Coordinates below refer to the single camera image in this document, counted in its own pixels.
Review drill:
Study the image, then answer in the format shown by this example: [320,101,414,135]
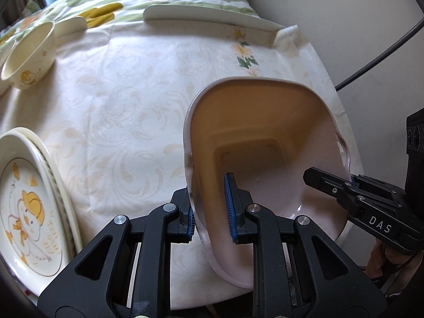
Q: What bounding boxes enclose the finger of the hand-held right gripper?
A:
[303,167,421,255]
[351,174,407,213]

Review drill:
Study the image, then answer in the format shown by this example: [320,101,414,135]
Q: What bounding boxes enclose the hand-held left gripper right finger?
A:
[224,173,388,318]

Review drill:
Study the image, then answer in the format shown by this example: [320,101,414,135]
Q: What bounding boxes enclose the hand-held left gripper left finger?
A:
[37,188,196,318]

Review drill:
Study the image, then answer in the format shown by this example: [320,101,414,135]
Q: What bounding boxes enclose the pink square bowl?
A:
[183,77,352,289]

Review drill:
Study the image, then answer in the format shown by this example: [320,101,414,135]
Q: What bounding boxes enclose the yellow bear print plate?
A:
[25,132,83,259]

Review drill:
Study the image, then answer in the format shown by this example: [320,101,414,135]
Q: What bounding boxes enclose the white duck print plate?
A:
[0,132,72,294]

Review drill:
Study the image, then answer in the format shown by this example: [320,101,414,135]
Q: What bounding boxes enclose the person's right hand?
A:
[366,240,403,280]

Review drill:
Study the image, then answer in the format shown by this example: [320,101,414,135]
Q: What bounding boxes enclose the white patterned tablecloth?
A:
[0,16,361,312]

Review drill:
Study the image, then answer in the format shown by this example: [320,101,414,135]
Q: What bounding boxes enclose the long white tray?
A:
[143,3,285,31]

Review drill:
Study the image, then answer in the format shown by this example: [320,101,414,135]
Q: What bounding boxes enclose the cream bowl with duck print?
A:
[1,21,56,90]

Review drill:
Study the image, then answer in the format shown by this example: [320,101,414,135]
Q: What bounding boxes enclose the short white tray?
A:
[55,16,87,38]

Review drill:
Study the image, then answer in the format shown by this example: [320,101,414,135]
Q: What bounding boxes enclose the floral striped blanket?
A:
[0,0,259,45]

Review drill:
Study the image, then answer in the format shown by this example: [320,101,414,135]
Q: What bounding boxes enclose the green patterned pillow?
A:
[20,0,42,15]

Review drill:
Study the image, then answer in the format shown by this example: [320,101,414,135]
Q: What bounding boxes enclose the black cable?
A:
[334,16,424,92]

